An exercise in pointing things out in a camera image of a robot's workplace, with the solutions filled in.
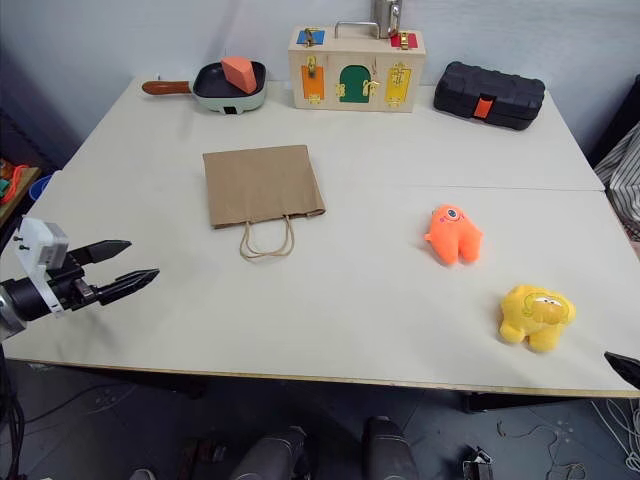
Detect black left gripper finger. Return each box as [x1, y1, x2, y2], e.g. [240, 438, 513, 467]
[73, 239, 133, 268]
[94, 268, 161, 307]

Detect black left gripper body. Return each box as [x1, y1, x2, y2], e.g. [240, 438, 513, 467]
[47, 249, 101, 313]

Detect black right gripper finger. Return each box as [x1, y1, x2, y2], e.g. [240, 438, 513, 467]
[603, 351, 640, 391]

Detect brown paper bag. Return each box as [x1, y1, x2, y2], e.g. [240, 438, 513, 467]
[202, 144, 327, 260]

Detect blue plastic bucket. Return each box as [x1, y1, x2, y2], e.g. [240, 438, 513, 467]
[28, 173, 54, 202]

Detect yellow plush toy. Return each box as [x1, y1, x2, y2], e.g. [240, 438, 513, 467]
[496, 284, 578, 354]

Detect orange toy piece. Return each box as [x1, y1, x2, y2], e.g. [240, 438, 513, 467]
[0, 164, 30, 204]

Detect small black floor device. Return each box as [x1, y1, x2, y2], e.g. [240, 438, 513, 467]
[461, 445, 497, 480]

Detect striped cloth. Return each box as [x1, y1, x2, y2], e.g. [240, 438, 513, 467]
[593, 119, 640, 242]

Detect orange plush monster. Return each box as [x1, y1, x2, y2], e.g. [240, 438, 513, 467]
[423, 203, 485, 267]

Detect dark rounded shape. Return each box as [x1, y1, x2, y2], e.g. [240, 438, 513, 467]
[229, 425, 309, 480]
[360, 415, 421, 480]

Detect orange wedge block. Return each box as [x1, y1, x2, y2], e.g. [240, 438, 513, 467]
[220, 55, 259, 95]

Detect wooden lock activity box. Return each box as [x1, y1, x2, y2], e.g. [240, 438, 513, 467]
[287, 20, 427, 114]

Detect black plastic tool case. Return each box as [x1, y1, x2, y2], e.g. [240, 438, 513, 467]
[432, 60, 547, 133]

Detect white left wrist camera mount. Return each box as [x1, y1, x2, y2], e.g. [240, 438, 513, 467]
[13, 217, 69, 319]

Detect white floor cables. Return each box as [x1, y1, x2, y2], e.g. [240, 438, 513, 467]
[592, 398, 640, 480]

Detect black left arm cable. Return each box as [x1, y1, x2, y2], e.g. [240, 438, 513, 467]
[0, 345, 27, 480]

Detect black table frame leg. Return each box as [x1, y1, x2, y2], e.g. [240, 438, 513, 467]
[458, 392, 489, 415]

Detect green pan with brown handle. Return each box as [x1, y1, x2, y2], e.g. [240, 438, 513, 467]
[141, 60, 269, 117]

